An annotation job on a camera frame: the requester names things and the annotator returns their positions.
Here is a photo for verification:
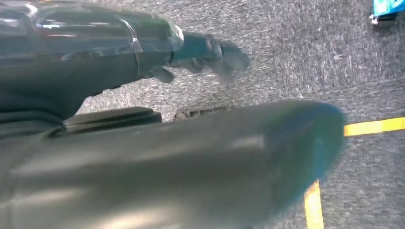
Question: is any blue metal shelf rack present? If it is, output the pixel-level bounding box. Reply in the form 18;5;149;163
369;0;405;26

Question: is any black robot left foot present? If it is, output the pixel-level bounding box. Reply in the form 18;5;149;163
173;106;235;123

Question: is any yellow floor tape marking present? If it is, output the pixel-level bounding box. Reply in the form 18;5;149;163
303;117;405;229

